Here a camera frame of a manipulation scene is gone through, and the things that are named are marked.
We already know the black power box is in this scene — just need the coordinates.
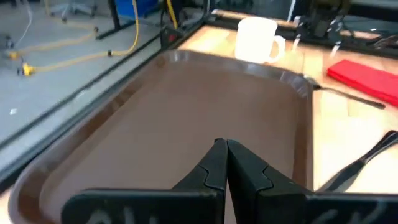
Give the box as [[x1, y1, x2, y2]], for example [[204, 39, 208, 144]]
[[159, 24, 185, 50]]

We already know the black stand leg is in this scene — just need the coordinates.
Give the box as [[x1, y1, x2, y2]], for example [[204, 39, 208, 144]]
[[95, 0, 135, 41]]

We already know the grey office chair base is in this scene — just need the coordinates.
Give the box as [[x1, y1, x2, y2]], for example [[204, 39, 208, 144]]
[[49, 0, 98, 23]]

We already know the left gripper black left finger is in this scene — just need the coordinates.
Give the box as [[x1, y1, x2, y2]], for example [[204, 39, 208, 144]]
[[61, 138, 229, 224]]

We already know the white ceramic mug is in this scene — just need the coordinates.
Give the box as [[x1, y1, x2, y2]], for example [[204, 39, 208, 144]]
[[234, 16, 286, 65]]

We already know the brown plastic tray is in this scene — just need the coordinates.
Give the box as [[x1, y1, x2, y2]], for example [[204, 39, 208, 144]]
[[7, 49, 315, 224]]

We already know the red napkin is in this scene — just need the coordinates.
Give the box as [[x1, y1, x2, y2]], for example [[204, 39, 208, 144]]
[[326, 59, 398, 108]]

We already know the dark metal fork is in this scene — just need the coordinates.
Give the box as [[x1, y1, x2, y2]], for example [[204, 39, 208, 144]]
[[303, 74, 387, 110]]

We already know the white cable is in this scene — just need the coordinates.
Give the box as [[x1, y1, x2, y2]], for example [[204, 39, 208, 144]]
[[14, 0, 34, 47]]

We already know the blue bin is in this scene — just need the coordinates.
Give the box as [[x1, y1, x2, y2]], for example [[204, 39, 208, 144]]
[[114, 0, 159, 20]]

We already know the yellow cable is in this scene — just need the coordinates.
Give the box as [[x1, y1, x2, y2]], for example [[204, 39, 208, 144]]
[[7, 0, 141, 77], [165, 0, 179, 29]]

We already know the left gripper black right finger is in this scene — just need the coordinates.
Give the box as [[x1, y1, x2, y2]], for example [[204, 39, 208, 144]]
[[226, 139, 398, 224]]

